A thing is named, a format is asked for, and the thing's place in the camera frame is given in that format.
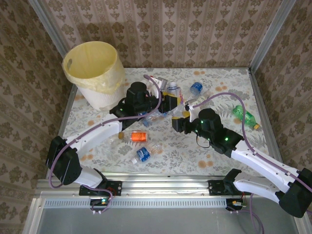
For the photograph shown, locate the clear bottle pale blue label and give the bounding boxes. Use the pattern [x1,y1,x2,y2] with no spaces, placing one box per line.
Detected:
[167,81,193,117]

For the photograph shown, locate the clear bottle colourful label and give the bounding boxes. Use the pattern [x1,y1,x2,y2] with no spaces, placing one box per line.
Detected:
[142,111,169,127]

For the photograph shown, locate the short bottle blue label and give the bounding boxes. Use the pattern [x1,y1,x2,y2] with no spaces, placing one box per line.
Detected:
[189,81,204,96]

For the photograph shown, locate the clear bottle green white label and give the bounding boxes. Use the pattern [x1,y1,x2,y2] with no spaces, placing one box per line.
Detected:
[194,90,212,104]

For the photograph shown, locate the orange label bottle brown cap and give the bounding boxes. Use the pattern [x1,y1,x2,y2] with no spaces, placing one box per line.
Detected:
[117,130,150,144]

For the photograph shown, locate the green bottle yellow cap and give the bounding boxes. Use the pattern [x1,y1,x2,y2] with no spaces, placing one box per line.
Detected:
[232,105,260,130]

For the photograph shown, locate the blue label bottle white cap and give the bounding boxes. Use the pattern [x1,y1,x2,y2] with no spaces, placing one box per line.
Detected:
[131,143,163,164]

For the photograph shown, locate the white plastic waste bin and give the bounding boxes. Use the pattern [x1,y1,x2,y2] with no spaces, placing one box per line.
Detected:
[78,81,126,112]

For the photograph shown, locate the yellow plastic bin liner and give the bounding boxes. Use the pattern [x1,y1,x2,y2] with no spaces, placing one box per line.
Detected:
[62,40,126,96]

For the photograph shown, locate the black controller box orange plug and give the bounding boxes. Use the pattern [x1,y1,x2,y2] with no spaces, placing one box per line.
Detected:
[225,198,247,212]

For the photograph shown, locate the grey metal platform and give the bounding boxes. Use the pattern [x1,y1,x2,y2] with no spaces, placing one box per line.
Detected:
[23,197,312,234]

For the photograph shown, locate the black controller box green light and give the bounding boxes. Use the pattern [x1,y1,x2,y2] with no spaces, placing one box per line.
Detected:
[89,197,110,208]

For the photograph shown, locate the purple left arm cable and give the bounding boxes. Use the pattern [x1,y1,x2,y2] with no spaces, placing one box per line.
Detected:
[48,74,117,215]

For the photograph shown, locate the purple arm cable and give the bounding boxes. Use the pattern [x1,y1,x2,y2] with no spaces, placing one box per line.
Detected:
[191,92,312,234]
[48,74,117,215]

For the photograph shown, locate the thin black wire loop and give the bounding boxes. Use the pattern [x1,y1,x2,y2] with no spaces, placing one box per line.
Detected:
[195,135,212,148]

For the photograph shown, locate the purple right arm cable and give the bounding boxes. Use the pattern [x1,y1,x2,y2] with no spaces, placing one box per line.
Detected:
[191,92,312,234]

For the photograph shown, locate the aluminium table side rail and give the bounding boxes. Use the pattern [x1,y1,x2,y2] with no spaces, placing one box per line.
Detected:
[248,68,288,177]
[57,84,78,139]

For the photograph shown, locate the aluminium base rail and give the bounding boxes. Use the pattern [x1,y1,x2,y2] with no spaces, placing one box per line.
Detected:
[35,170,302,198]

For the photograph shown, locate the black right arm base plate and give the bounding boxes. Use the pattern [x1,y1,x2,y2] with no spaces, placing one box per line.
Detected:
[207,179,234,196]

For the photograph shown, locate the grey slotted cable duct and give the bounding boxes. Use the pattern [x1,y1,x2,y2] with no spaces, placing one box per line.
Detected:
[43,197,229,208]

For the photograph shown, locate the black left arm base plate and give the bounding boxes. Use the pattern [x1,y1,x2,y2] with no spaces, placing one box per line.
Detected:
[79,180,122,196]

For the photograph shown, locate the aluminium frame post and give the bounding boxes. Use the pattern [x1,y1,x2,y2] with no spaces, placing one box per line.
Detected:
[248,0,298,73]
[27,0,66,58]

